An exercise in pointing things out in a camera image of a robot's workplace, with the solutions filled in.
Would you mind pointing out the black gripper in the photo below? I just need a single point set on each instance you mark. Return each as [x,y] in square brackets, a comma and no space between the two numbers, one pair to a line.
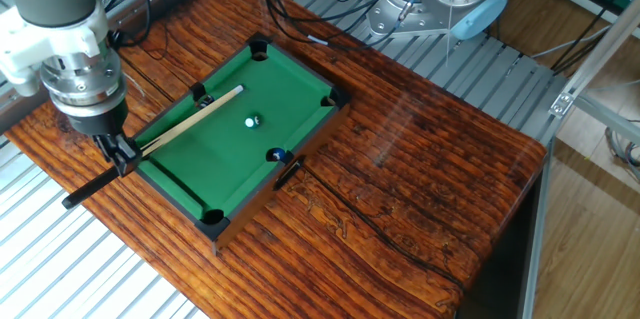
[97,124]

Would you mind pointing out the mini green felt pool table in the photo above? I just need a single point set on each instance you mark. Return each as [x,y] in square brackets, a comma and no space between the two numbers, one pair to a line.
[215,159]

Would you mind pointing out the dark pool ball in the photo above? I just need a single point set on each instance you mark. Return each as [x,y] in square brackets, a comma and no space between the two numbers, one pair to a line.
[205,102]

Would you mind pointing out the green striped pool ball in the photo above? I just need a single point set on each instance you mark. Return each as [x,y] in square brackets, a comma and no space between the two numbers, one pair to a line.
[251,122]

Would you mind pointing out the blue pool ball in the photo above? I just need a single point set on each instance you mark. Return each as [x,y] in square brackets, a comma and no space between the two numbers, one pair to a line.
[278,154]

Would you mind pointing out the aluminium table leg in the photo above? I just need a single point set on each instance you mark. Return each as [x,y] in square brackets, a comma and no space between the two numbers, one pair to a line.
[537,234]

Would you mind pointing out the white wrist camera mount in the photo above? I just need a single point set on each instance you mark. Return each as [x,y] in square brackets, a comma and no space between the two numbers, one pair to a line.
[45,49]

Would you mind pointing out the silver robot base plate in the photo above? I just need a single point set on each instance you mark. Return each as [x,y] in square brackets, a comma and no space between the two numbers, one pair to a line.
[385,14]

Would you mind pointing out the aluminium frame crossbar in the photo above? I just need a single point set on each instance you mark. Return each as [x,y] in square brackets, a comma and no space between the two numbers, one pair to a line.
[600,114]

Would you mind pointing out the aluminium frame post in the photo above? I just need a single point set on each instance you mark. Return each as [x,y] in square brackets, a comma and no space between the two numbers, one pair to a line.
[595,49]

